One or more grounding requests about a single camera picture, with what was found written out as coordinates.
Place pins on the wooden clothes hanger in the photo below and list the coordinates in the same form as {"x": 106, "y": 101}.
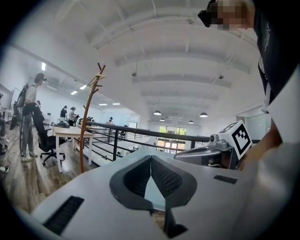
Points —
{"x": 99, "y": 76}

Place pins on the glass entrance doors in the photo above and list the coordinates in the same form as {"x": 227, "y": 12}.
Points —
{"x": 172, "y": 140}

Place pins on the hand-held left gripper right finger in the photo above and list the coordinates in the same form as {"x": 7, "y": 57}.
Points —
{"x": 187, "y": 187}

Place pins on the grey cloth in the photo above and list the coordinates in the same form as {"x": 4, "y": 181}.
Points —
{"x": 63, "y": 125}

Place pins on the black jacket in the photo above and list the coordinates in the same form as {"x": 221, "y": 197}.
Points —
{"x": 30, "y": 109}

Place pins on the white power strip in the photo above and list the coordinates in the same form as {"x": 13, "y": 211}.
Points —
{"x": 4, "y": 168}

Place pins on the black office chair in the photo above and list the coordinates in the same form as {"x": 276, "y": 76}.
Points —
{"x": 45, "y": 140}

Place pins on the grey gripper-mounted camera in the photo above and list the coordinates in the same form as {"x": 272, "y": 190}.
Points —
{"x": 220, "y": 143}

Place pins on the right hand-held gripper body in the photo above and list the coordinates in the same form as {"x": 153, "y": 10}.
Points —
{"x": 241, "y": 143}

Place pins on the person's black shirt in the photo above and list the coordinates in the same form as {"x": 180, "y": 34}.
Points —
{"x": 276, "y": 47}

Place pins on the black curved metal railing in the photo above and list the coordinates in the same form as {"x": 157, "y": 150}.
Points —
{"x": 115, "y": 145}

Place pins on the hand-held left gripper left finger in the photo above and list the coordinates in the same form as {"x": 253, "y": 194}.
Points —
{"x": 117, "y": 187}

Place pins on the black backpack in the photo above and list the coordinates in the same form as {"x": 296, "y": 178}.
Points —
{"x": 20, "y": 103}

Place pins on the wooden coat rack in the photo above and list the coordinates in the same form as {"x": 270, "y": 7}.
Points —
{"x": 82, "y": 145}

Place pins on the person's head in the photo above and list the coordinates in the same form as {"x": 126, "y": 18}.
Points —
{"x": 234, "y": 14}

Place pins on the person's right forearm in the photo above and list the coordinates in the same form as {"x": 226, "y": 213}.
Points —
{"x": 264, "y": 145}

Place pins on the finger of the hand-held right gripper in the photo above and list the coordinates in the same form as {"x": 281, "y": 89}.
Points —
{"x": 194, "y": 151}

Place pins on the white-legged wooden desk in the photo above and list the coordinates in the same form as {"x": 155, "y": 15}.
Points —
{"x": 70, "y": 131}

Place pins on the round ceiling fixture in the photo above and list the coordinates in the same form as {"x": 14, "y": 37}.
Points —
{"x": 221, "y": 76}
{"x": 133, "y": 73}

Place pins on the black head camera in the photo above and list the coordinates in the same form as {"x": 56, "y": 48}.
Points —
{"x": 206, "y": 16}

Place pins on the whiteboard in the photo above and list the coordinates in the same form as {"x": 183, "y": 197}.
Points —
{"x": 14, "y": 93}

